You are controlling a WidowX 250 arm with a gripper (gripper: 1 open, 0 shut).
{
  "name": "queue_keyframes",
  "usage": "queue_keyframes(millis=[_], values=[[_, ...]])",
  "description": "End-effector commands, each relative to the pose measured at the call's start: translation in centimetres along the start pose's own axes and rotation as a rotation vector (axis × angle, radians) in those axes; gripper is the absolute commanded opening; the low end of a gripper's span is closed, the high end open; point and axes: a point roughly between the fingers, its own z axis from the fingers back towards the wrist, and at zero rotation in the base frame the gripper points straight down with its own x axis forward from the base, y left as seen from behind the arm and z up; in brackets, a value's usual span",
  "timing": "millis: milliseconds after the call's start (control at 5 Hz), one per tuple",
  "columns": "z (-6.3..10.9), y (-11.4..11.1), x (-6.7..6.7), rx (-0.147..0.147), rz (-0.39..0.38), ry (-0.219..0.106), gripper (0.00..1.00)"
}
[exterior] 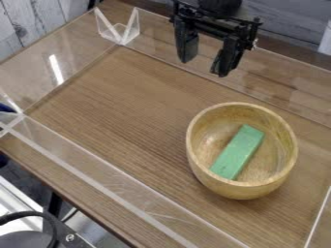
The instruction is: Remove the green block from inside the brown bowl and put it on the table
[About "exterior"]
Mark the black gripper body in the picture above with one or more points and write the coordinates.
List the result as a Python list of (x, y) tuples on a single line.
[(220, 18)]

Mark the light wooden bowl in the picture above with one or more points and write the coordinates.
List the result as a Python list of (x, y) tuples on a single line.
[(210, 131)]

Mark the black table leg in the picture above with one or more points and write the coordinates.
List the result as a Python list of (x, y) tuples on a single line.
[(55, 205)]

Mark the green rectangular block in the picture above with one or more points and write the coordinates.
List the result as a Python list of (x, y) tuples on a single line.
[(238, 152)]

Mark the clear acrylic enclosure wall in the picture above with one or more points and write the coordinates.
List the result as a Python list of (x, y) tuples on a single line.
[(102, 100)]

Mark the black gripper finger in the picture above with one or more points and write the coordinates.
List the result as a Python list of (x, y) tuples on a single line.
[(188, 39), (229, 56)]

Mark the black metal bracket with screw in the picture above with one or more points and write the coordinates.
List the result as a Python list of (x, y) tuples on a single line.
[(69, 238)]

